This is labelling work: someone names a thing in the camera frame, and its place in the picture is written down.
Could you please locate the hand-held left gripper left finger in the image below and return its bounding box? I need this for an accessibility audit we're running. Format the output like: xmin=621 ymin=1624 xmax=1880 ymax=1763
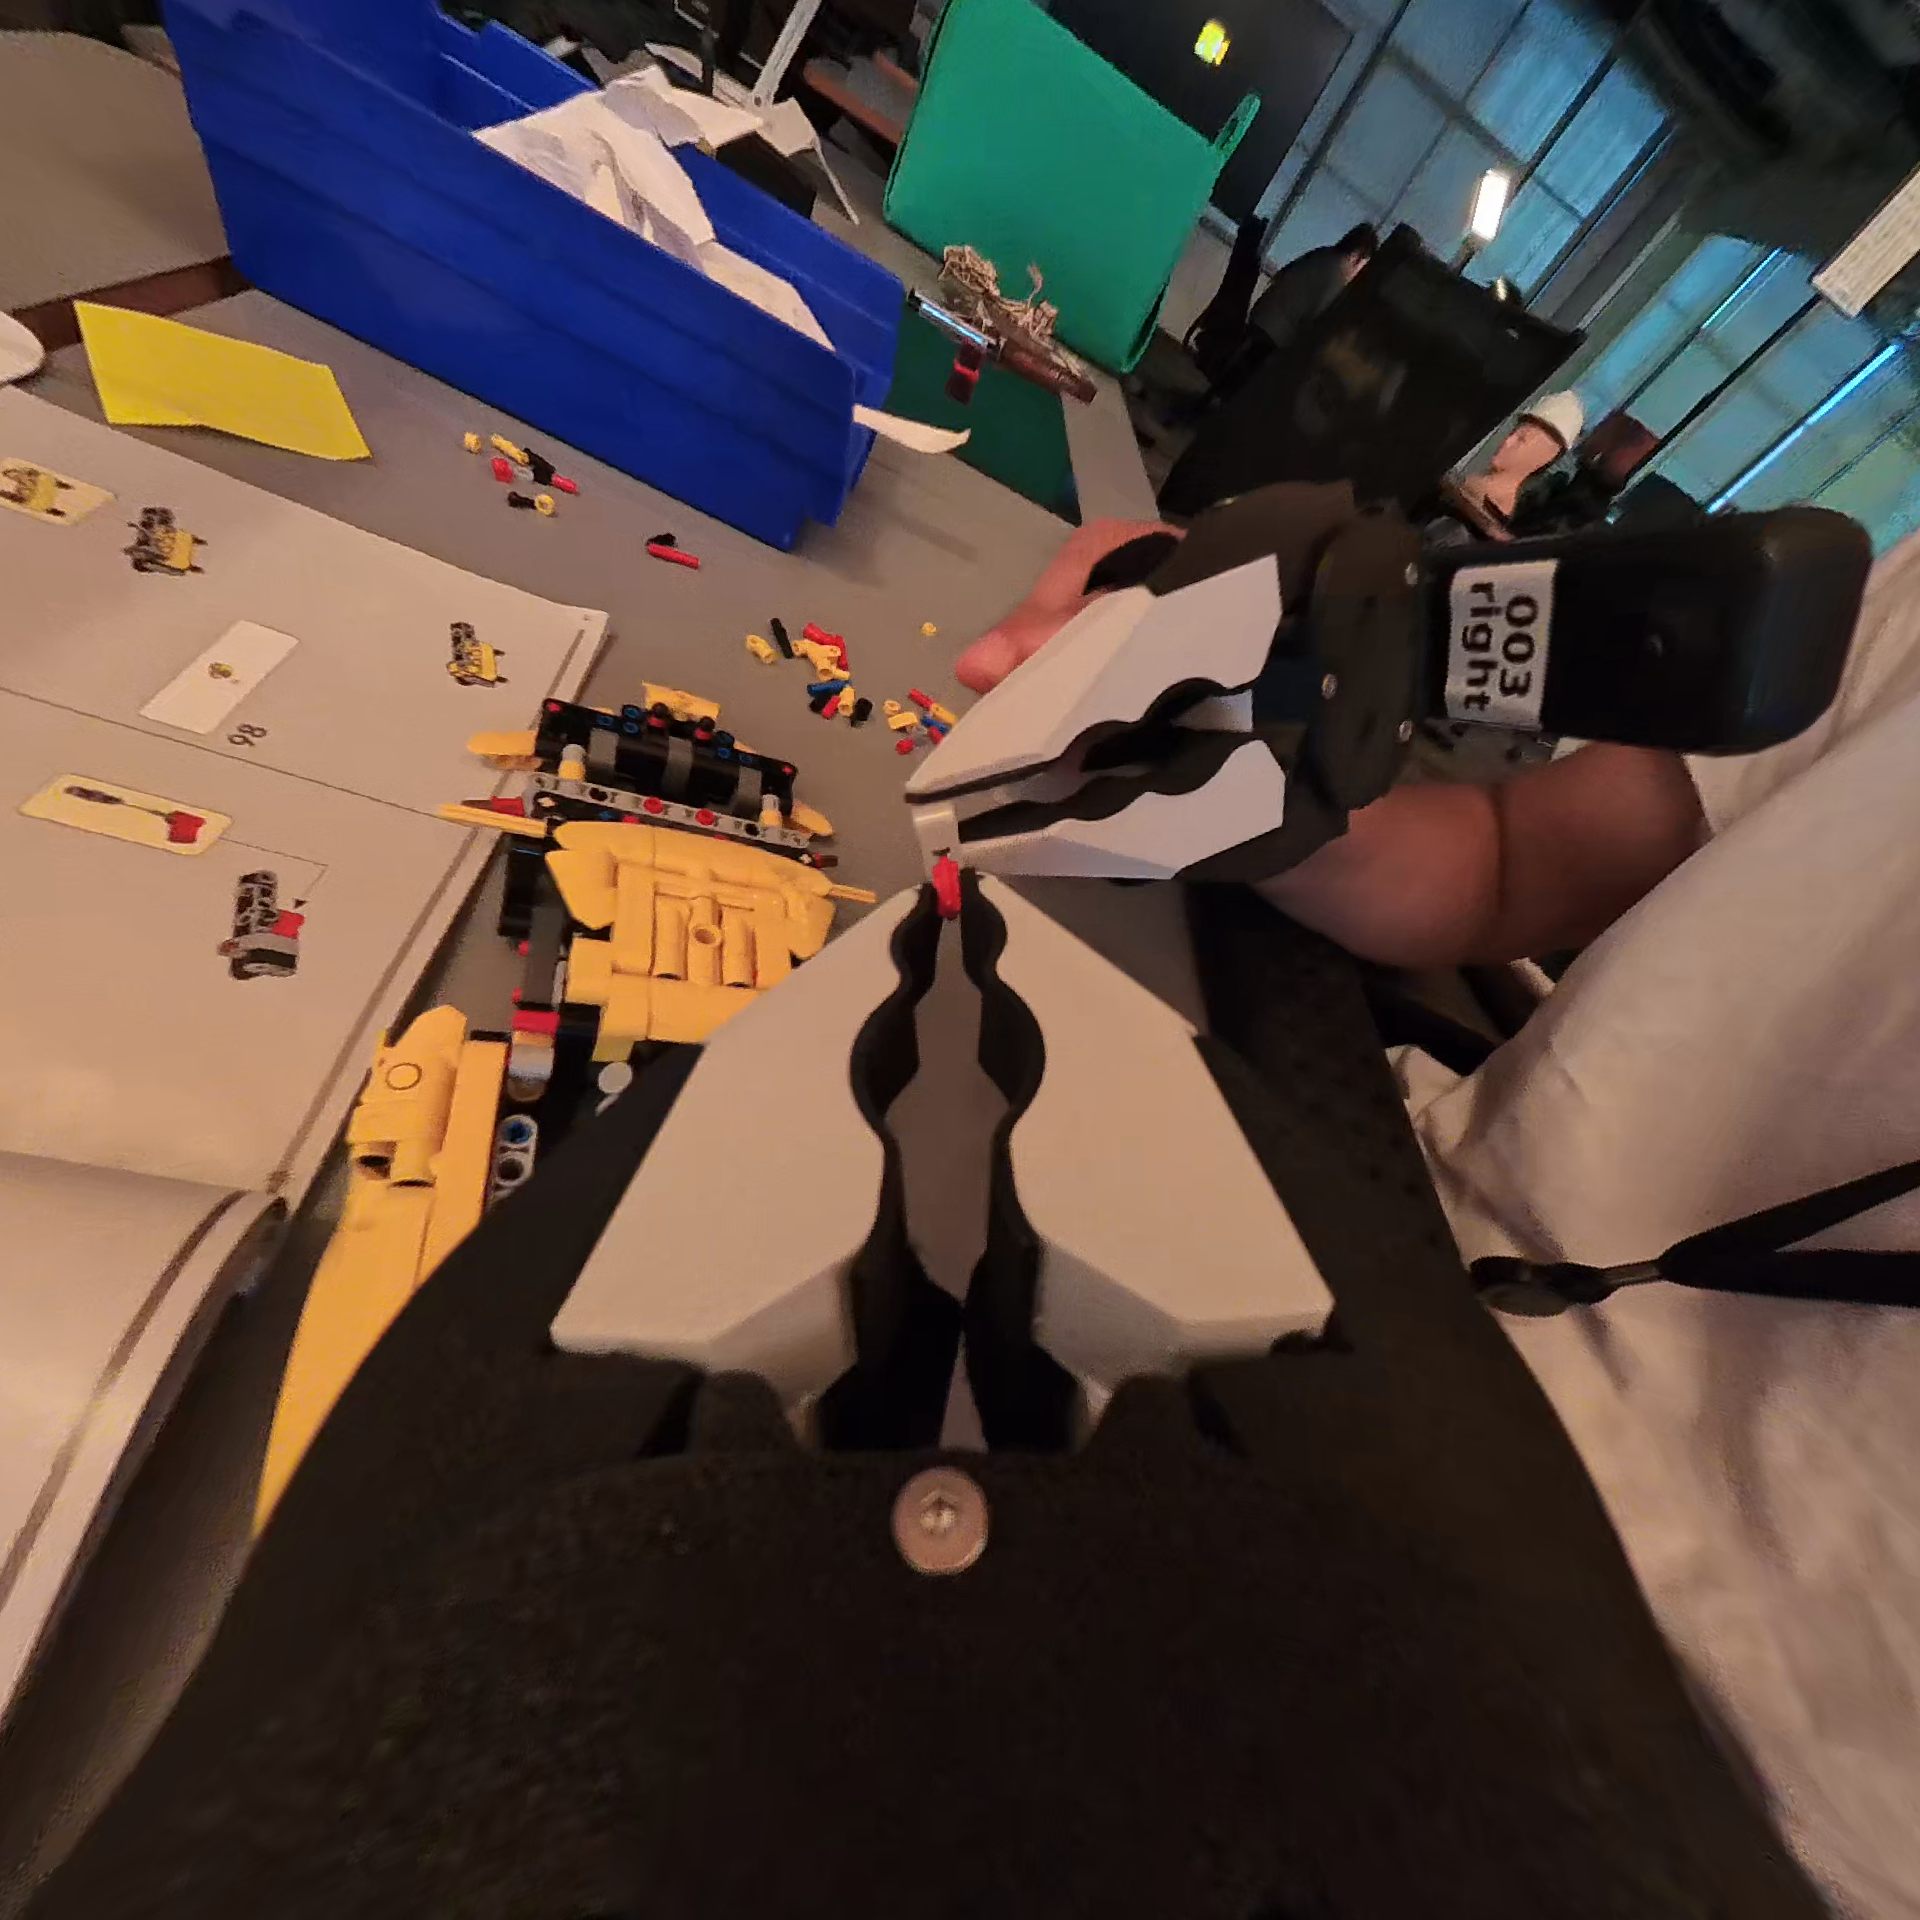
xmin=547 ymin=885 xmax=941 ymax=1416

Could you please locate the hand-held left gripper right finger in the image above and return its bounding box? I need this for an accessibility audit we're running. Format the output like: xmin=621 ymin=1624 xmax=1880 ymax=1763
xmin=963 ymin=872 xmax=1339 ymax=1408

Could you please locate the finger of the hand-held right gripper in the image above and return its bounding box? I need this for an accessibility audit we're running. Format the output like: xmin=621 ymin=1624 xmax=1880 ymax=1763
xmin=908 ymin=733 xmax=1291 ymax=889
xmin=903 ymin=554 xmax=1291 ymax=809

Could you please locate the yellow toy car model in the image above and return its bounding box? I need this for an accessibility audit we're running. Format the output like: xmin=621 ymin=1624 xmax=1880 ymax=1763
xmin=254 ymin=682 xmax=879 ymax=1533

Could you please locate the person's right forearm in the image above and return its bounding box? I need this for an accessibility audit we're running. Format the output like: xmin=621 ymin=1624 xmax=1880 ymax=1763
xmin=1251 ymin=742 xmax=1711 ymax=970

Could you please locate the grey desk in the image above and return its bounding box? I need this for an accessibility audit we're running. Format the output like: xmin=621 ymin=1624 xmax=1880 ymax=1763
xmin=0 ymin=31 xmax=1202 ymax=1699

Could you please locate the person's right hand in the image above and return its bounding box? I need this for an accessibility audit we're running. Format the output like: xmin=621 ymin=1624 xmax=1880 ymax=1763
xmin=951 ymin=517 xmax=1190 ymax=696

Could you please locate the dark green mat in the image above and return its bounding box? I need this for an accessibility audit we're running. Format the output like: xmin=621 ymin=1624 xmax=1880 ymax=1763
xmin=883 ymin=323 xmax=1082 ymax=521

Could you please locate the scatter of colourful small pins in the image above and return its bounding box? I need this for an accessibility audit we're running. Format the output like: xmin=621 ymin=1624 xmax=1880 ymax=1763
xmin=461 ymin=432 xmax=961 ymax=760

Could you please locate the small toy ship model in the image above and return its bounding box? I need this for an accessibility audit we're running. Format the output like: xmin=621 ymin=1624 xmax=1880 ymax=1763
xmin=903 ymin=247 xmax=1100 ymax=408

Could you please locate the black office chair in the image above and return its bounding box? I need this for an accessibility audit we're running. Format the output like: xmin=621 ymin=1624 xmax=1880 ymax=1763
xmin=1162 ymin=222 xmax=1587 ymax=521

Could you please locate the person's white shirt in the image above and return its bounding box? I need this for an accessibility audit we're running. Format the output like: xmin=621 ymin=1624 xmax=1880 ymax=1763
xmin=1386 ymin=525 xmax=1920 ymax=1920

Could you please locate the green plastic bin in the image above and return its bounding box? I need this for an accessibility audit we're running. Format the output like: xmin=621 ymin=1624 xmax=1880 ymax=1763
xmin=882 ymin=0 xmax=1262 ymax=379

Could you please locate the grey instruction booklet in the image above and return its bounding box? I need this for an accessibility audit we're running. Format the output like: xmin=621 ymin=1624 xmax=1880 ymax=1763
xmin=0 ymin=391 xmax=610 ymax=1699

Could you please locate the black monitor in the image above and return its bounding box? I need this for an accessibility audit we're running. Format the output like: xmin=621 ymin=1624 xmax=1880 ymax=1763
xmin=1072 ymin=0 xmax=1359 ymax=204

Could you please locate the crumpled white paper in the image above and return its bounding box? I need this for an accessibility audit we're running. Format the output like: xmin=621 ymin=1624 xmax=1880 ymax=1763
xmin=472 ymin=67 xmax=834 ymax=348

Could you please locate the blue plastic bin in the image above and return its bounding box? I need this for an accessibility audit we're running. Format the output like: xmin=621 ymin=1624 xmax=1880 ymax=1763
xmin=156 ymin=0 xmax=902 ymax=554

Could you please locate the yellow paper sheet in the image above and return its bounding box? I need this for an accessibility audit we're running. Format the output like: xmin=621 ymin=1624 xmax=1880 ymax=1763
xmin=72 ymin=301 xmax=371 ymax=463

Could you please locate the black shoulder strap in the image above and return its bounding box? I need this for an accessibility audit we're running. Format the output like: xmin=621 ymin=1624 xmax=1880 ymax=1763
xmin=1469 ymin=1162 xmax=1920 ymax=1321

